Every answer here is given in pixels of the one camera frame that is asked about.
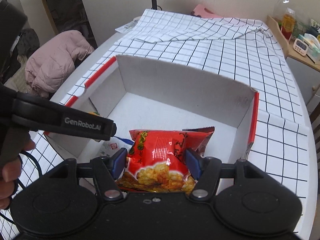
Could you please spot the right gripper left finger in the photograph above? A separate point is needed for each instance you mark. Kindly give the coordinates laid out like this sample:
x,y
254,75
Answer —
x,y
106,170

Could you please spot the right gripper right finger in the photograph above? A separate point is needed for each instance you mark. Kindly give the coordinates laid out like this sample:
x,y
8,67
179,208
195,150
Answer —
x,y
206,171

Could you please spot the dark red foil snack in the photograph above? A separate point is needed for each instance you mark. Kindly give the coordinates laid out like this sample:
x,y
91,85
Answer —
x,y
198,138

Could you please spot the white blue snack packet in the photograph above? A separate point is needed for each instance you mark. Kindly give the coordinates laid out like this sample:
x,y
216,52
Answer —
x,y
109,148

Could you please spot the red rice cracker bag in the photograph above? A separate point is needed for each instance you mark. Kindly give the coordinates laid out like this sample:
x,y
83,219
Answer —
x,y
156,162

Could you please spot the green cracker packet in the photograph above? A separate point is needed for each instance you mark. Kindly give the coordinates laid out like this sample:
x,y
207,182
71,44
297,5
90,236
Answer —
x,y
94,113

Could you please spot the person's left hand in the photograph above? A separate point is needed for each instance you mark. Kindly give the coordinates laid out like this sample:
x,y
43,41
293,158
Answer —
x,y
11,171

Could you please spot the pink puffer jacket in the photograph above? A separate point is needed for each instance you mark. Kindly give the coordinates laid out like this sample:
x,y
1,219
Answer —
x,y
51,65

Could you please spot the red cardboard box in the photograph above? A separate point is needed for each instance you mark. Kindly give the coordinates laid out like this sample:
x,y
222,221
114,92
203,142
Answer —
x,y
141,93

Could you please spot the dark bookshelf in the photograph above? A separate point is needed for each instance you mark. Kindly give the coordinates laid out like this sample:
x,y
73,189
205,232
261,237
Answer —
x,y
70,15

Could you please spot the checkered white tablecloth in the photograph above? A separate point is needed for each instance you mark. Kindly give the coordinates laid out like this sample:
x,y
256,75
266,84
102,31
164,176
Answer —
x,y
257,198

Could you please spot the paper booklet on table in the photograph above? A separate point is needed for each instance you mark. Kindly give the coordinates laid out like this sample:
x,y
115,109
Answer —
x,y
127,27

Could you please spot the wooden tray side cabinet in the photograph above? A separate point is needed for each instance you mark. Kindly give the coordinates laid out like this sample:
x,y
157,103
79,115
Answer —
x,y
306,73

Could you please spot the white kitchen timer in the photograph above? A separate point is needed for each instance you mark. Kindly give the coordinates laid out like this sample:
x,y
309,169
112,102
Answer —
x,y
300,46

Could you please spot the pink paper item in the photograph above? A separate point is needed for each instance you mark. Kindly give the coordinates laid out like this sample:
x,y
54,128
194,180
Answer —
x,y
202,12

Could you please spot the tissue box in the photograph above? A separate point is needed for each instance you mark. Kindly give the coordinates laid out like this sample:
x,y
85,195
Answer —
x,y
313,46

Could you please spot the orange drink bottle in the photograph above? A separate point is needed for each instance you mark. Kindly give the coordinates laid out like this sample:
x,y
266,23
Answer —
x,y
288,23

